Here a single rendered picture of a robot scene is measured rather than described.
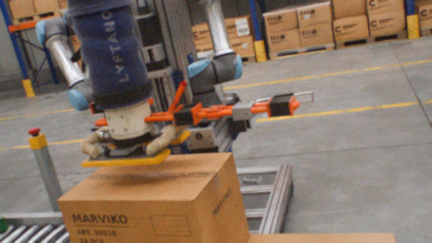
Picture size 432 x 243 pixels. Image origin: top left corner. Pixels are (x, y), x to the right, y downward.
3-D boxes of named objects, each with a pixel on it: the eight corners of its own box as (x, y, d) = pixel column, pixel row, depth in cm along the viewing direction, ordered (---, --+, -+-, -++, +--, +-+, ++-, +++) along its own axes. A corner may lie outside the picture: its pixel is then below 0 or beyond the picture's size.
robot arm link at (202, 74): (189, 89, 227) (183, 63, 223) (215, 83, 229) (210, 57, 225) (192, 94, 215) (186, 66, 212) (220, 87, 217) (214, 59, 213)
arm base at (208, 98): (197, 104, 234) (193, 86, 231) (225, 101, 229) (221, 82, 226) (188, 114, 220) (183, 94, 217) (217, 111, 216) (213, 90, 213)
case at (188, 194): (85, 285, 189) (56, 200, 177) (135, 231, 223) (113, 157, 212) (217, 298, 164) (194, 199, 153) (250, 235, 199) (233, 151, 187)
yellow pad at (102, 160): (82, 168, 173) (77, 156, 172) (96, 157, 182) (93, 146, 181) (159, 165, 160) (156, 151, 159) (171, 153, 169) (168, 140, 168)
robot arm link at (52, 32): (107, 96, 226) (61, 11, 238) (79, 106, 218) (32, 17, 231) (103, 108, 236) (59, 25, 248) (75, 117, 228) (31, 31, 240)
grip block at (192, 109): (174, 127, 164) (170, 112, 163) (185, 118, 173) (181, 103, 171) (195, 125, 161) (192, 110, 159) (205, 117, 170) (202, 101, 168)
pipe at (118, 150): (82, 157, 174) (77, 143, 172) (116, 133, 196) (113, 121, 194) (159, 152, 161) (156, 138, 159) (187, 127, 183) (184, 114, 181)
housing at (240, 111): (233, 121, 157) (230, 109, 156) (238, 115, 163) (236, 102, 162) (252, 119, 154) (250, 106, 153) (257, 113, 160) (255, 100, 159)
